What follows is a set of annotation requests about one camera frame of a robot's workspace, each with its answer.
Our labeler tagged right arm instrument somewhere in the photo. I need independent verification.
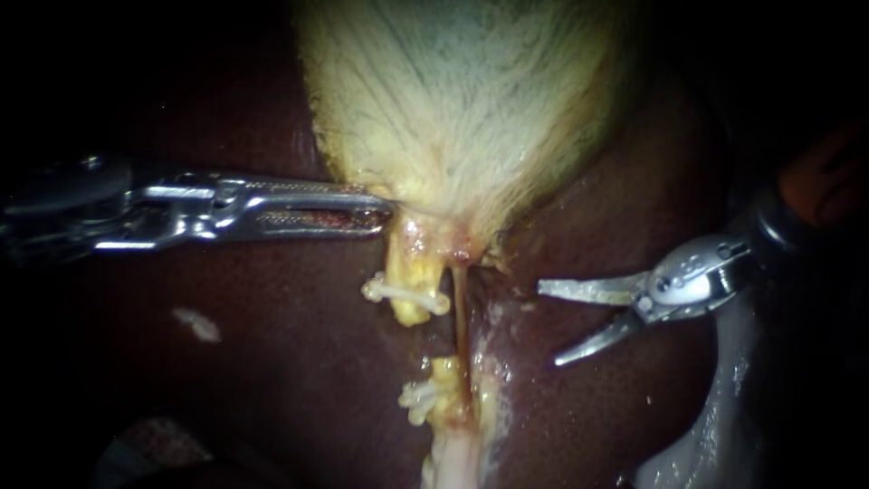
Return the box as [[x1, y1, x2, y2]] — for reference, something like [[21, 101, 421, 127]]
[[633, 234, 756, 325]]

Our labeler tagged left arm instrument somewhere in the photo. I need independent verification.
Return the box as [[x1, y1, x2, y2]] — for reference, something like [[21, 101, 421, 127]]
[[0, 154, 229, 267]]

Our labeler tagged left arm instrument jaw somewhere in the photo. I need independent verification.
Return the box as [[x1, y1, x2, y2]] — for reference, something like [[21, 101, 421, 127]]
[[216, 192, 397, 242], [218, 173, 373, 199]]

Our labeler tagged right arm instrument jaw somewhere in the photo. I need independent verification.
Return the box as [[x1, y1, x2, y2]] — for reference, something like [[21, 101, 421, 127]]
[[552, 308, 647, 369], [537, 270, 653, 306]]

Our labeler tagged dark red liver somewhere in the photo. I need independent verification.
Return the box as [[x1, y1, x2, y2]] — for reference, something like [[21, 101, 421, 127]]
[[61, 26, 755, 489]]

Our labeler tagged white clip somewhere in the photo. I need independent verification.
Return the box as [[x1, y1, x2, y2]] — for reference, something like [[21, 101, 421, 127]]
[[360, 271, 452, 318], [397, 379, 443, 427]]

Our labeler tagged gallbladder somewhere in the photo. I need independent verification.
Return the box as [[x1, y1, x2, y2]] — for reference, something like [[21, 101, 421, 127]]
[[292, 0, 647, 274]]

